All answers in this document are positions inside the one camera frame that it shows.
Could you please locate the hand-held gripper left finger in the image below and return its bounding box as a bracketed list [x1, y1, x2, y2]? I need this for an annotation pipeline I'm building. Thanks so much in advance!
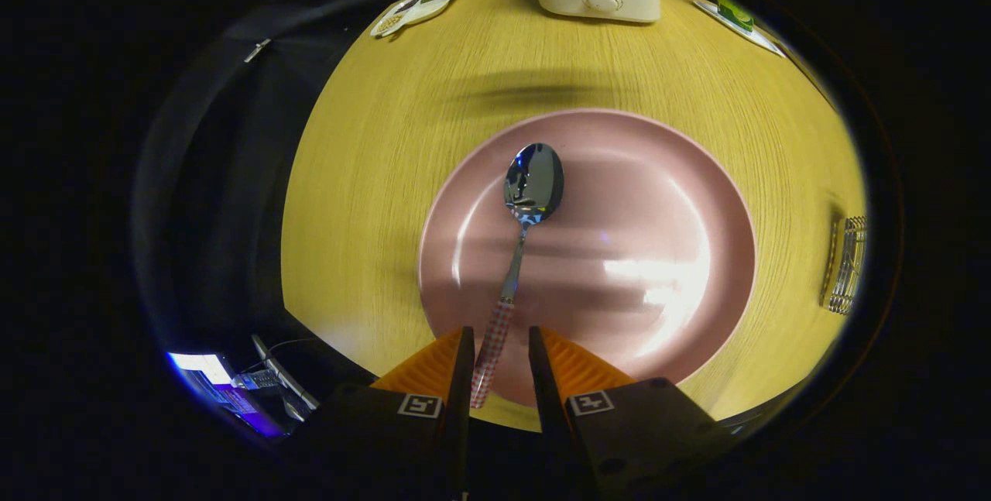
[308, 326, 476, 500]

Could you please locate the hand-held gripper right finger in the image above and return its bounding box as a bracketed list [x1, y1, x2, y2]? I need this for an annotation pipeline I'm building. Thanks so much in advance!
[528, 326, 738, 500]

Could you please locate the spoon with red checked handle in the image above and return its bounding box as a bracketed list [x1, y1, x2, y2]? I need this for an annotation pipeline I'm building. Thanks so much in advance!
[470, 143, 564, 409]

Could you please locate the open laptop computer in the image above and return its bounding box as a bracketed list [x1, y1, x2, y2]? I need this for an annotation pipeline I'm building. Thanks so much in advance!
[166, 335, 320, 438]

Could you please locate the pink round plate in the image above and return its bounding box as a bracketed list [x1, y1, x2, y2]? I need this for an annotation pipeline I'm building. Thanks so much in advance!
[418, 108, 757, 409]

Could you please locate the white square coaster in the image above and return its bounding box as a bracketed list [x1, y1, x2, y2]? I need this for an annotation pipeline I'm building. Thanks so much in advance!
[694, 0, 787, 59]

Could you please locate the white divided dish with beans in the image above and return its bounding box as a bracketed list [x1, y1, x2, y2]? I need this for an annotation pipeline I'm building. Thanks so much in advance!
[370, 0, 463, 39]

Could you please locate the green drink bottle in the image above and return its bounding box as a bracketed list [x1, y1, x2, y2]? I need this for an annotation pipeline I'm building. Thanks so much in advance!
[716, 0, 756, 31]

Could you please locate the metal wire rack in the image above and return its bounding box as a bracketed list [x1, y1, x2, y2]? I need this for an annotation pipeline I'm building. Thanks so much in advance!
[821, 214, 868, 314]

